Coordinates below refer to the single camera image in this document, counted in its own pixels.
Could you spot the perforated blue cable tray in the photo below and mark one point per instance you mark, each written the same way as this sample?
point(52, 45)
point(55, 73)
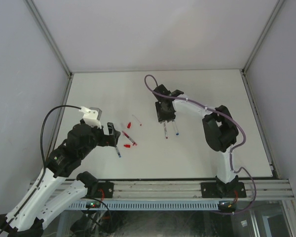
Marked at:
point(146, 205)

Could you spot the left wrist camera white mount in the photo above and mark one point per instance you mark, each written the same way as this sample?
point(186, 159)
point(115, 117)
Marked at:
point(91, 116)

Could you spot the white marker blue end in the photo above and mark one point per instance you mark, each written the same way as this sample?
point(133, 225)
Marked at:
point(175, 128)

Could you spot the aluminium rail frame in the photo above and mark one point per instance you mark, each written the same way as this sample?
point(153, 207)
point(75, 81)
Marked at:
point(194, 189)

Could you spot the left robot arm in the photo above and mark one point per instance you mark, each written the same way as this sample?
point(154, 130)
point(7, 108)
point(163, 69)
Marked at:
point(32, 215)

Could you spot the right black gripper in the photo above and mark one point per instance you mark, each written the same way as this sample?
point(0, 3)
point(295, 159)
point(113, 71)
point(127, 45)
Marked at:
point(166, 117)

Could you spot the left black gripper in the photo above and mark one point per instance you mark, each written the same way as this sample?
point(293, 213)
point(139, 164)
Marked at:
point(111, 138)

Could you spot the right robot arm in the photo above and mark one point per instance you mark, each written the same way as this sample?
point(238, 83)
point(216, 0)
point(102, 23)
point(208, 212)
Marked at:
point(220, 133)

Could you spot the red white pen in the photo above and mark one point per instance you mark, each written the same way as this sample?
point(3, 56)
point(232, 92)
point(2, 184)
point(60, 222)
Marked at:
point(129, 138)

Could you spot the pink white pen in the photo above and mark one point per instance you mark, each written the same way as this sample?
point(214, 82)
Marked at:
point(165, 130)

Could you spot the white pen blue print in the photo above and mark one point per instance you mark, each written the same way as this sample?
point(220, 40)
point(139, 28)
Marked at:
point(118, 152)

